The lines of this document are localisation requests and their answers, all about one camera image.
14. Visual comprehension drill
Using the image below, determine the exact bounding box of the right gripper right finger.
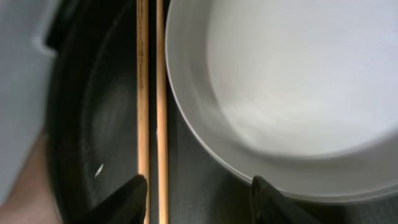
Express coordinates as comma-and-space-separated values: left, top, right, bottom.
250, 175, 322, 224

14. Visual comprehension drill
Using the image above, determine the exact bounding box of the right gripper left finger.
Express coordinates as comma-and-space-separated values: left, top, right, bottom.
74, 175, 148, 224

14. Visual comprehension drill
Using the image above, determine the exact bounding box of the grey round plate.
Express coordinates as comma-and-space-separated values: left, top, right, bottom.
165, 0, 397, 203

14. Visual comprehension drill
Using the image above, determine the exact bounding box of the wooden chopstick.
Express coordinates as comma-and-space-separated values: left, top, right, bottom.
156, 0, 169, 224
136, 0, 150, 224

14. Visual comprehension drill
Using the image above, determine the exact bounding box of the round black serving tray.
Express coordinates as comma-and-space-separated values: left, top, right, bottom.
47, 1, 397, 223

